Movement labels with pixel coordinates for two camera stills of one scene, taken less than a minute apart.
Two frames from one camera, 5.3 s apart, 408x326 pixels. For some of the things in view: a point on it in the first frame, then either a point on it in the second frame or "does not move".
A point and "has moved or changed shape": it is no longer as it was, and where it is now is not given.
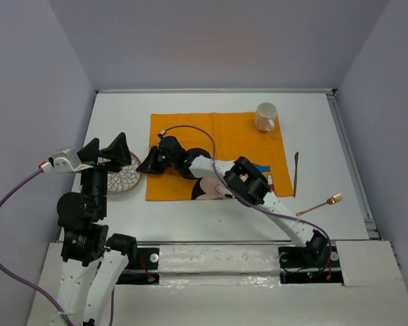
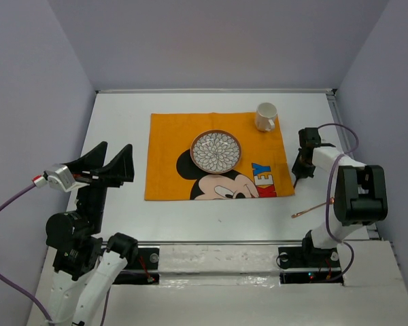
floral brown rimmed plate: [127, 179] has moved or changed shape
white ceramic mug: [265, 113] does not move
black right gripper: [149, 165] → [298, 171]
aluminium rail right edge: [354, 165] does not move
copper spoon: [330, 201] does not move
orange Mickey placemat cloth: [234, 135] does not move
